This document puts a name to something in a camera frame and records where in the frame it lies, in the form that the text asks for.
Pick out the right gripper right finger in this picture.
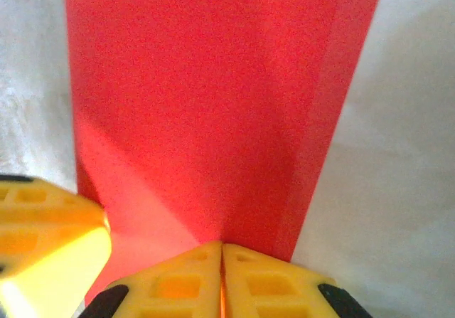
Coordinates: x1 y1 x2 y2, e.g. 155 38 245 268
222 243 370 318

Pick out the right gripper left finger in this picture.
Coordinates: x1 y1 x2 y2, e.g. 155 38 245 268
83 241 223 318

